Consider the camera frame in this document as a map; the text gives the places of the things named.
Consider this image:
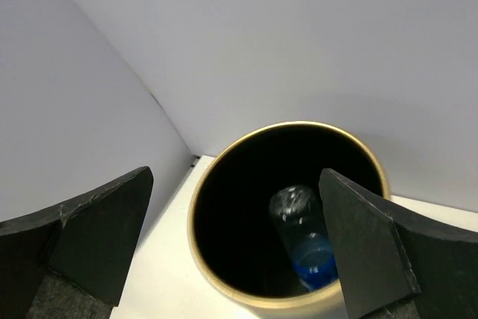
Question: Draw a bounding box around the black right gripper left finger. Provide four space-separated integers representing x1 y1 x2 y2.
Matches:
1 167 154 318

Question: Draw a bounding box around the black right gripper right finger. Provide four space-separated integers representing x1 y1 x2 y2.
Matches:
319 169 477 318

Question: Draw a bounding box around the blue label water bottle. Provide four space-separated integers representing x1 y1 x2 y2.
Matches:
269 185 338 291

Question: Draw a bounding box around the dark bin with gold rim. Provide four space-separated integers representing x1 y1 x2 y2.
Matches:
187 121 390 318

